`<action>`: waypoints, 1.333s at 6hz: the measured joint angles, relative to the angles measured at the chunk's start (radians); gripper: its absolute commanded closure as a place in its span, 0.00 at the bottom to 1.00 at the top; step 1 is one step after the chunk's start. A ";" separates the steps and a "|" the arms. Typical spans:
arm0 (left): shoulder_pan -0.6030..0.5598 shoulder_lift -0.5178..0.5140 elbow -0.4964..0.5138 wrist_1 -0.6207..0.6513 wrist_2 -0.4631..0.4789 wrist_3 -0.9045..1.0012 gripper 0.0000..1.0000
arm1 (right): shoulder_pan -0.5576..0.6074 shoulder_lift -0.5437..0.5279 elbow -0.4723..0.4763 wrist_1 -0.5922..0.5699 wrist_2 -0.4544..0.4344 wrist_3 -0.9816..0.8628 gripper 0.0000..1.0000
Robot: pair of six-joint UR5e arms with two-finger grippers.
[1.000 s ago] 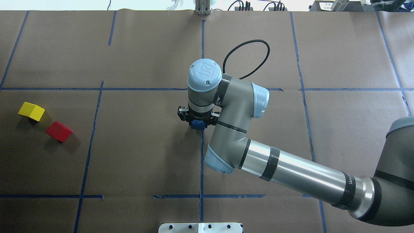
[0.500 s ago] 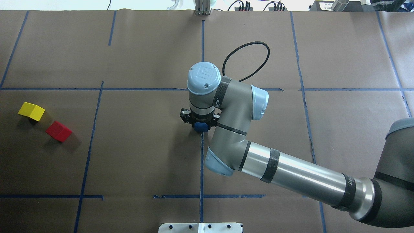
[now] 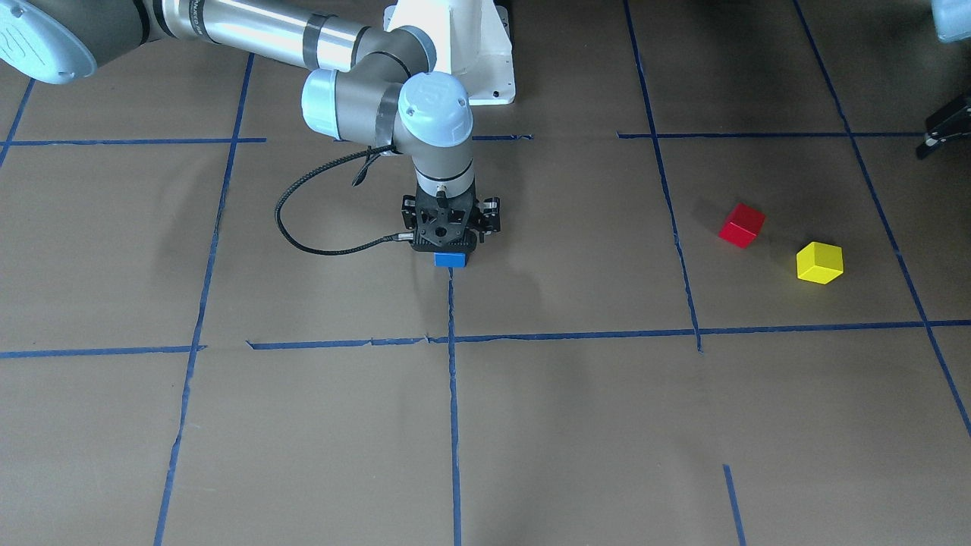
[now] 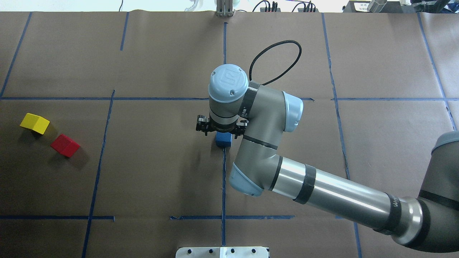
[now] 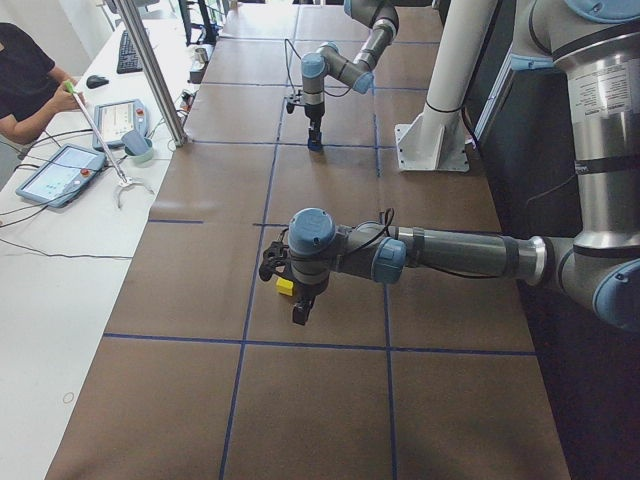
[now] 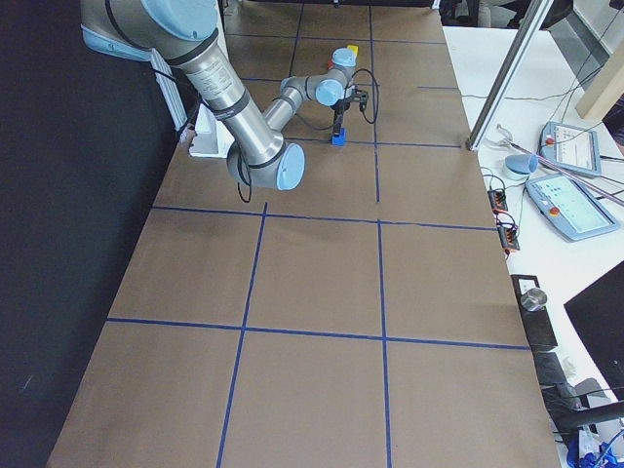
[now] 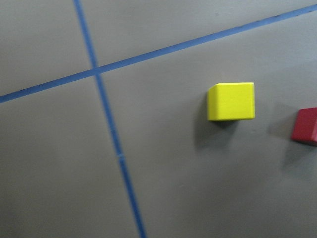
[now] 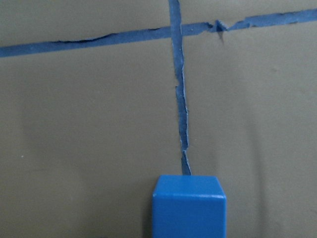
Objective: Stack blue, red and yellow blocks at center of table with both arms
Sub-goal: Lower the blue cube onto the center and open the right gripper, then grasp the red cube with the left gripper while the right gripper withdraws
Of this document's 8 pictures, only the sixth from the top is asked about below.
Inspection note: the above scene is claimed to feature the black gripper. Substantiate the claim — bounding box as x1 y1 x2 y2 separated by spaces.
332 97 352 133

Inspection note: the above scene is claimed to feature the blue wooden block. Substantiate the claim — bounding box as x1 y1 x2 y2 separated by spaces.
331 128 346 146

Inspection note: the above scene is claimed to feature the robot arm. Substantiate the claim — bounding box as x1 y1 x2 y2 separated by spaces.
80 0 357 190

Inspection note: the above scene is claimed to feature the black power strip far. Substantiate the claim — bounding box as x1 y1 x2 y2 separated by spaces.
487 188 508 214

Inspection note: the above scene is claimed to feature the black power strip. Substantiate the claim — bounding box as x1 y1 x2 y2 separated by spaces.
494 212 520 255
487 188 508 214

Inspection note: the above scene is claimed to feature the black power strip near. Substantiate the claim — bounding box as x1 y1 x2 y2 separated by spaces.
494 212 520 255

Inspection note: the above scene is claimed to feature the teach pendant far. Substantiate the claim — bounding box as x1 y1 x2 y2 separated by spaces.
539 121 602 176

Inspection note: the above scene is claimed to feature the teach pendant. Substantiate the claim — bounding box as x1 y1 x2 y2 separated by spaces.
525 175 620 242
539 121 602 176

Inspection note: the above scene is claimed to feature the teach pendant near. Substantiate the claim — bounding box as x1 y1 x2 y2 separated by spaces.
525 175 620 242

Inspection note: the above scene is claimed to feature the metal cup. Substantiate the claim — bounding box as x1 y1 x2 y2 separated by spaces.
520 288 548 313

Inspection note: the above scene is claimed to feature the black monitor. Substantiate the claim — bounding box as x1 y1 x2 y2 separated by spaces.
565 265 624 401

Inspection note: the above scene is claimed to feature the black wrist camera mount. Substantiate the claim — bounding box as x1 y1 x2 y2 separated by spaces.
350 86 369 112

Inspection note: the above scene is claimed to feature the black braided cable right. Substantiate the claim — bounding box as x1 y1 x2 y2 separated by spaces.
296 67 381 132

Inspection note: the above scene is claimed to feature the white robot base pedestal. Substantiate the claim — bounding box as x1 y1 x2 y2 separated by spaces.
189 104 234 159

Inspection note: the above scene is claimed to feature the aluminium frame post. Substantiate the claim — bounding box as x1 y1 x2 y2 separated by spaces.
465 0 554 151

